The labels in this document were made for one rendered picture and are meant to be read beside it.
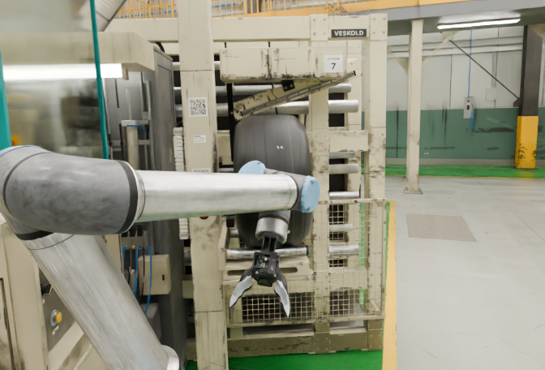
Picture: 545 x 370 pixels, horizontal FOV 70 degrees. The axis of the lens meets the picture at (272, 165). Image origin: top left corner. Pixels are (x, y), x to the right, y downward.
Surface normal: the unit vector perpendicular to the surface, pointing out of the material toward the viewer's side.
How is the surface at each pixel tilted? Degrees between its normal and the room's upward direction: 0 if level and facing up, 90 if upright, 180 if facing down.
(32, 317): 90
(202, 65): 90
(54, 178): 56
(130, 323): 88
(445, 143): 90
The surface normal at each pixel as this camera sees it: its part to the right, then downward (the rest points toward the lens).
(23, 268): 0.06, 0.14
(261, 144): 0.03, -0.52
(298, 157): 0.30, -0.31
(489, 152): -0.29, 0.15
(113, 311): 0.72, 0.18
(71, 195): 0.19, -0.11
